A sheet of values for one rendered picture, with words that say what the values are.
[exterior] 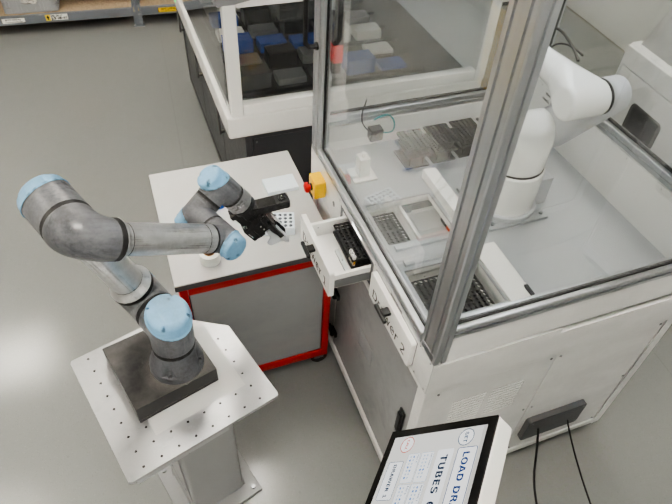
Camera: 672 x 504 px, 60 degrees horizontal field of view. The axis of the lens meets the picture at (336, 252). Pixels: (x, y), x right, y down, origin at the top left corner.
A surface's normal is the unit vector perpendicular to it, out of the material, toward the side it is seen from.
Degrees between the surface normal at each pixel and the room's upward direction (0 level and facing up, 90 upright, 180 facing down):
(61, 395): 0
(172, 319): 8
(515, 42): 90
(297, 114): 90
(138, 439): 0
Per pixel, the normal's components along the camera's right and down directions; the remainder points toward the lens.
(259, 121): 0.34, 0.69
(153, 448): 0.04, -0.69
